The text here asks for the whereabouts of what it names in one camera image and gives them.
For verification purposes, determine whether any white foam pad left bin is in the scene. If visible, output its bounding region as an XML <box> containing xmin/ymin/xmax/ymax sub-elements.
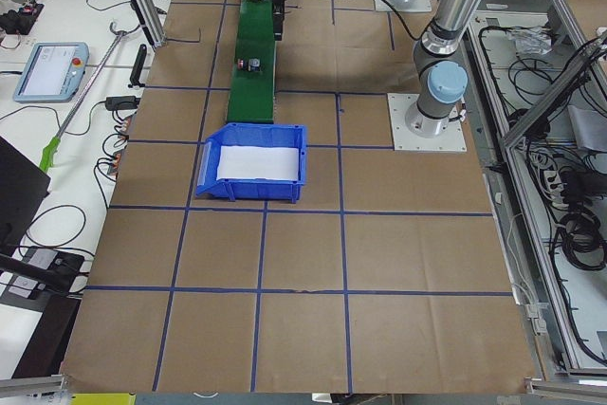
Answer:
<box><xmin>217</xmin><ymin>146</ymin><xmax>299</xmax><ymax>180</ymax></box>

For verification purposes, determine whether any blue teach pendant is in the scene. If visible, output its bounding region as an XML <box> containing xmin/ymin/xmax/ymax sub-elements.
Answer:
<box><xmin>13</xmin><ymin>42</ymin><xmax>89</xmax><ymax>102</ymax></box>

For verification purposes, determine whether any left blue plastic bin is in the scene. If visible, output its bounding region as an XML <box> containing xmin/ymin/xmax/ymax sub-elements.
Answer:
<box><xmin>195</xmin><ymin>122</ymin><xmax>307</xmax><ymax>203</ymax></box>

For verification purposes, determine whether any black power adapter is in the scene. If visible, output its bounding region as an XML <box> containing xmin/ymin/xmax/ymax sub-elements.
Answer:
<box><xmin>104</xmin><ymin>96</ymin><xmax>140</xmax><ymax>111</ymax></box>

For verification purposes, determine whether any green conveyor belt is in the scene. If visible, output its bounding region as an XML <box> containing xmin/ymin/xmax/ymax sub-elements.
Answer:
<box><xmin>227</xmin><ymin>0</ymin><xmax>276</xmax><ymax>123</ymax></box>

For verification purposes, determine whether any red push button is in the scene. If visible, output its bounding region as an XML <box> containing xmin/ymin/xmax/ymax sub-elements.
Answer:
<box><xmin>236</xmin><ymin>58</ymin><xmax>262</xmax><ymax>73</ymax></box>

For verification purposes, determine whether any grabber stick tool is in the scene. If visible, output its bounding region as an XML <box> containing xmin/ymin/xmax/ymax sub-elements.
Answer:
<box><xmin>39</xmin><ymin>21</ymin><xmax>129</xmax><ymax>173</ymax></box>

